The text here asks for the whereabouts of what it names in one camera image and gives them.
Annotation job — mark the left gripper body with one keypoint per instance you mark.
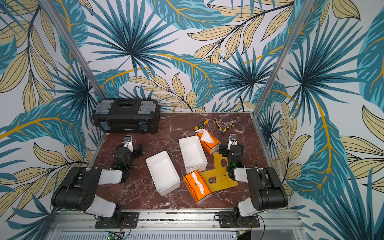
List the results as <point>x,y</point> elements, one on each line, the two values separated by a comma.
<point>136,154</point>

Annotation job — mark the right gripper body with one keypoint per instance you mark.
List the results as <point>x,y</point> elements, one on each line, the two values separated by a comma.
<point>224,151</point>

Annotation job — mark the yellow wooden lid top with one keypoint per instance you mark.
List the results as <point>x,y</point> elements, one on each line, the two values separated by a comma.
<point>220,161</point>

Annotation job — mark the yellow wooden lid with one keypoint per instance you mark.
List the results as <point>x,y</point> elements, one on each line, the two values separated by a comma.
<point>220,161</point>
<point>218,179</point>

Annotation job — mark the white tissue box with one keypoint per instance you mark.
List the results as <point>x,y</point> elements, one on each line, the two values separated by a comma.
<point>164,175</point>
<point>193,154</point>

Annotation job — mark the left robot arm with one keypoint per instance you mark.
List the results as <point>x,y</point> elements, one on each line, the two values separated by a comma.
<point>78,190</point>

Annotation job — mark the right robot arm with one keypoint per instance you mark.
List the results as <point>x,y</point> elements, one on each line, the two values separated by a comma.
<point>265,189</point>

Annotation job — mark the yellow wooden lid bottom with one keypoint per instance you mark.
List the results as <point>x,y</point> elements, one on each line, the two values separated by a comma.
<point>218,179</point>

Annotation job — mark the yellow black screwdriver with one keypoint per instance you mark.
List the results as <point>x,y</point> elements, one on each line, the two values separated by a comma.
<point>201,125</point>

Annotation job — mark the black plastic toolbox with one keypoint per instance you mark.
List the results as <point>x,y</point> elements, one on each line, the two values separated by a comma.
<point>127,116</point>

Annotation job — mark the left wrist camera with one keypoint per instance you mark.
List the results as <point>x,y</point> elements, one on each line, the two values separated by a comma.
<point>128,143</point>

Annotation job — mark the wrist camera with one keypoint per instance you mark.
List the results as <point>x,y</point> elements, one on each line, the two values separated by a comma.
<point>232,141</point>
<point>128,143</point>

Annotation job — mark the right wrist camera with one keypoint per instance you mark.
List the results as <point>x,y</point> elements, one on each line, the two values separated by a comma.
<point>232,141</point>

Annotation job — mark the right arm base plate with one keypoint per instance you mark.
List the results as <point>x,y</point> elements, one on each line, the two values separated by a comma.
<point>229,219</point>

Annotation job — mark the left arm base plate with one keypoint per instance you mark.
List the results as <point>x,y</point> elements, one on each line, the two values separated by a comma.
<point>119,221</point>

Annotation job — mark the aluminium front rail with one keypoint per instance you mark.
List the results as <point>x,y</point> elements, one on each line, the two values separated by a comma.
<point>182,224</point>

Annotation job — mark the left aluminium corner post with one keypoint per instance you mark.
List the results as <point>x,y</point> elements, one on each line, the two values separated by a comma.
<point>59,22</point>

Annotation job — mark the aluminium corner post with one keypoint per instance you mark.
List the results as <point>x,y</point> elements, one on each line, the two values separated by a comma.
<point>59,22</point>
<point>299,21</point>

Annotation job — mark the right aluminium corner post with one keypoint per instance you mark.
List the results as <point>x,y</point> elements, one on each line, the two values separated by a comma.
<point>299,21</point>

